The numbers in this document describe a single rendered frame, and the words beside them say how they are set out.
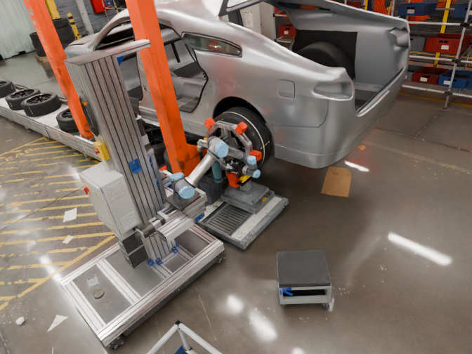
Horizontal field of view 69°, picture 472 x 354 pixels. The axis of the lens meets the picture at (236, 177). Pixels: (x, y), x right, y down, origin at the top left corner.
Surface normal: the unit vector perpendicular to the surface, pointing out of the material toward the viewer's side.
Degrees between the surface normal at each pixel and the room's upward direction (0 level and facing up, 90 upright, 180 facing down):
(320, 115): 90
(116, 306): 0
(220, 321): 0
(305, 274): 0
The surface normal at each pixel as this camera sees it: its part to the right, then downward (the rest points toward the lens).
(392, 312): -0.12, -0.81
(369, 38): -0.62, 0.50
